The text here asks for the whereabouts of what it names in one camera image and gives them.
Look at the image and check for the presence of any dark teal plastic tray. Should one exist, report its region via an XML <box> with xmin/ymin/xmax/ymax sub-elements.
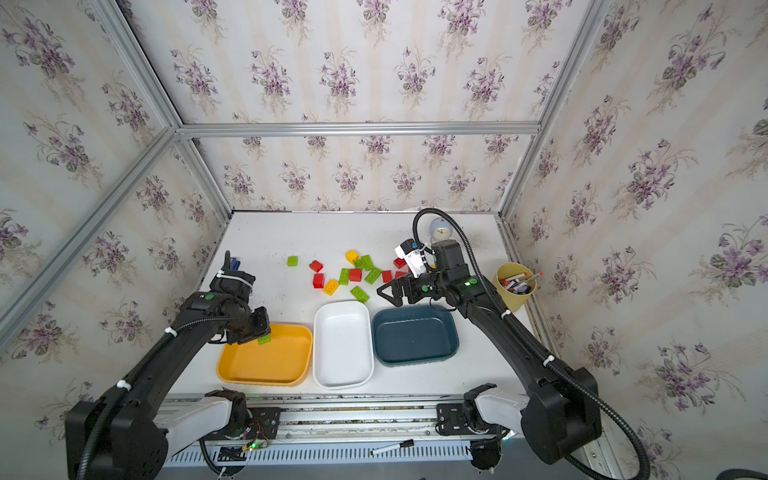
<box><xmin>372</xmin><ymin>305</ymin><xmax>460</xmax><ymax>367</ymax></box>

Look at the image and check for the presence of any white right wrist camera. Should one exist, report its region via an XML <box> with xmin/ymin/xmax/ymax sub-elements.
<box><xmin>395</xmin><ymin>239</ymin><xmax>434</xmax><ymax>278</ymax></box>

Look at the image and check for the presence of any white plastic tray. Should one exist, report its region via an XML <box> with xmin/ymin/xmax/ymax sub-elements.
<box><xmin>312</xmin><ymin>300</ymin><xmax>375</xmax><ymax>390</ymax></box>

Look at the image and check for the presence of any yellow plastic tray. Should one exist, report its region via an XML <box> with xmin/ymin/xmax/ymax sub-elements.
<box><xmin>216</xmin><ymin>324</ymin><xmax>313</xmax><ymax>387</ymax></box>

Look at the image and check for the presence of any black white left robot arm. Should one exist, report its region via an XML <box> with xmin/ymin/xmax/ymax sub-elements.
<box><xmin>64</xmin><ymin>256</ymin><xmax>271</xmax><ymax>479</ymax></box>

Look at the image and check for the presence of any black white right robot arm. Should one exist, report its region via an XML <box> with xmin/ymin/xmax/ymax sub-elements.
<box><xmin>377</xmin><ymin>208</ymin><xmax>651</xmax><ymax>479</ymax></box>

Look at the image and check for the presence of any yellow lego brick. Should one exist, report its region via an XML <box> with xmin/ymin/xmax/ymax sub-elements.
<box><xmin>345</xmin><ymin>250</ymin><xmax>360</xmax><ymax>265</ymax></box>
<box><xmin>323</xmin><ymin>280</ymin><xmax>339</xmax><ymax>296</ymax></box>

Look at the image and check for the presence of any black marker pen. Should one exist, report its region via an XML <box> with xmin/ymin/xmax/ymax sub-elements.
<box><xmin>369</xmin><ymin>439</ymin><xmax>415</xmax><ymax>456</ymax></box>

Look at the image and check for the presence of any small white alarm clock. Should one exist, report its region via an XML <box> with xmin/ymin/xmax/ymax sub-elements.
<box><xmin>429</xmin><ymin>217</ymin><xmax>453</xmax><ymax>243</ymax></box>

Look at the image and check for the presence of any yellow pen cup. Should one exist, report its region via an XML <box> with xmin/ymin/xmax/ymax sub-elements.
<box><xmin>492</xmin><ymin>262</ymin><xmax>543</xmax><ymax>312</ymax></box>

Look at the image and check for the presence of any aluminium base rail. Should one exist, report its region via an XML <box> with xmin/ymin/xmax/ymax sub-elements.
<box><xmin>156</xmin><ymin>394</ymin><xmax>522</xmax><ymax>478</ymax></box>

